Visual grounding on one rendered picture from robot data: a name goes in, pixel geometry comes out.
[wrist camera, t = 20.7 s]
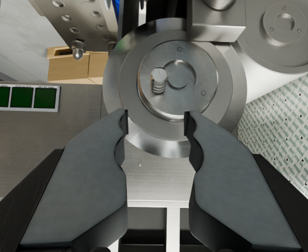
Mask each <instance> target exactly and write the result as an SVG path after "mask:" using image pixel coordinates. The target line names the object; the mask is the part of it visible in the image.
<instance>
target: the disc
mask: <svg viewBox="0 0 308 252"><path fill-rule="evenodd" d="M170 30H178V31H187V19H185V18H175V17H171V18H161V19H156V20H152V21H149V22H147V23H144V24H142V25H140V26H138V27H136V28H135V29H133V30H132V31H130V32H129V33H128V34H127V35H125V36H124V37H123V38H122V39H121V40H120V41H119V42H118V44H117V45H116V46H115V48H114V49H113V50H112V52H111V54H110V56H109V58H108V60H107V62H106V65H105V69H104V73H103V79H102V94H103V100H104V104H105V108H106V110H107V113H108V115H109V114H110V113H112V112H113V111H115V110H117V109H119V108H122V109H124V107H123V105H122V102H121V99H120V95H119V87H118V83H119V74H120V70H121V66H122V64H123V61H124V59H125V58H126V56H127V54H128V53H129V52H130V50H131V49H132V48H133V47H134V46H135V45H136V44H137V43H139V42H140V41H141V40H143V39H144V38H146V37H148V36H150V35H152V34H155V33H158V32H162V31H170ZM210 43H212V44H213V45H214V46H215V47H216V48H217V49H218V50H219V51H220V52H221V54H222V55H223V56H224V58H225V60H226V62H227V64H228V66H229V69H230V72H231V76H232V84H233V91H232V98H231V102H230V105H229V108H228V110H227V112H226V114H225V115H224V117H223V118H222V120H221V121H220V122H219V123H218V125H219V126H221V127H222V128H224V129H225V130H227V131H228V132H230V133H232V132H233V131H234V129H235V128H236V126H237V125H238V123H239V121H240V119H241V117H242V115H243V113H244V110H245V106H246V101H247V93H248V86H247V78H246V73H245V69H244V66H243V64H242V61H241V59H240V57H239V56H238V54H237V52H236V51H235V49H234V48H233V47H232V45H231V44H230V43H229V42H219V41H210ZM137 90H138V94H139V97H140V99H141V101H142V103H143V104H144V102H143V100H142V98H141V95H140V92H139V86H138V82H137ZM144 106H145V107H146V105H145V104H144ZM146 108H147V107H146ZM147 109H148V108H147ZM148 110H149V109H148ZM149 111H150V110H149ZM150 112H151V111H150ZM151 113H152V112H151ZM152 114H154V113H152ZM154 115H155V114H154ZM155 116H157V115H155ZM157 117H158V118H161V117H159V116H157ZM161 119H163V118H161ZM163 120H166V121H171V122H183V120H180V121H173V120H167V119H163ZM125 138H126V139H127V140H128V141H129V142H130V143H132V144H133V145H134V146H136V147H137V148H139V149H141V150H143V151H145V152H147V153H150V154H152V155H156V156H159V157H164V158H176V159H178V158H188V157H189V156H190V150H191V144H190V142H189V140H184V141H169V140H163V139H159V138H157V137H154V136H152V135H149V134H148V133H146V132H144V131H143V130H141V129H140V128H139V127H138V126H137V125H135V124H134V122H133V121H132V120H131V119H130V118H129V116H128V134H126V137H125Z"/></svg>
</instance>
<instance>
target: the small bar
mask: <svg viewBox="0 0 308 252"><path fill-rule="evenodd" d="M99 3H100V6H101V9H102V12H103V15H104V18H105V21H106V24H107V27H108V30H109V32H117V31H118V22H119V19H118V14H117V10H116V5H115V1H114V0H111V4H110V10H108V9H106V6H105V2H104V0H99Z"/></svg>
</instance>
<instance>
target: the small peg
mask: <svg viewBox="0 0 308 252"><path fill-rule="evenodd" d="M168 78H169V74H168V72H167V70H166V69H164V68H162V67H157V68H155V69H153V70H152V72H151V74H150V89H151V91H152V92H153V93H155V94H161V93H163V92H164V91H165V89H166V86H167V82H168Z"/></svg>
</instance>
